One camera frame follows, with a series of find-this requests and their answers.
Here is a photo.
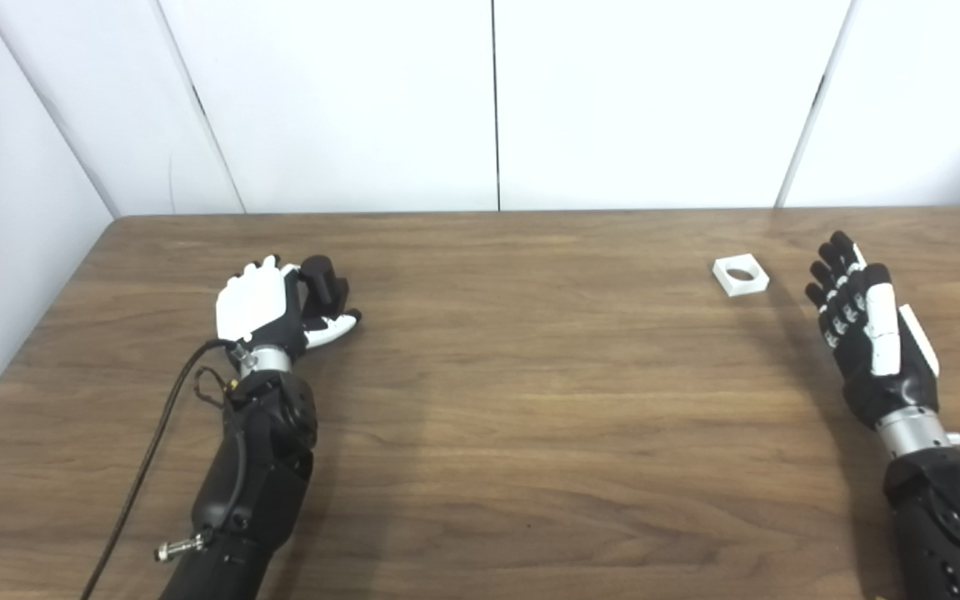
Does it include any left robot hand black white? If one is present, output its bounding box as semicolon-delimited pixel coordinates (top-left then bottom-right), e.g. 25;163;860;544
215;255;363;351

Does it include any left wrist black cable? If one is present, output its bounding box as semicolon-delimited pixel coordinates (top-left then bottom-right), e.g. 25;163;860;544
80;339;239;600

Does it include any black peg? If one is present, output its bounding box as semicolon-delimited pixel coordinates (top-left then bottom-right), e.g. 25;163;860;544
300;256;351;322

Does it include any thin left wrist wire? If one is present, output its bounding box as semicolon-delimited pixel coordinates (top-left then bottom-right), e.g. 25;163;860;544
193;367;235;409

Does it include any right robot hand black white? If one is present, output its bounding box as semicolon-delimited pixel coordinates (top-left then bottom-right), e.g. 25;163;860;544
805;231;941;430

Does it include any white square piece with hole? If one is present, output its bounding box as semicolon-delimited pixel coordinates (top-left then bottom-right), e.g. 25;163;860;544
712;253;770;298

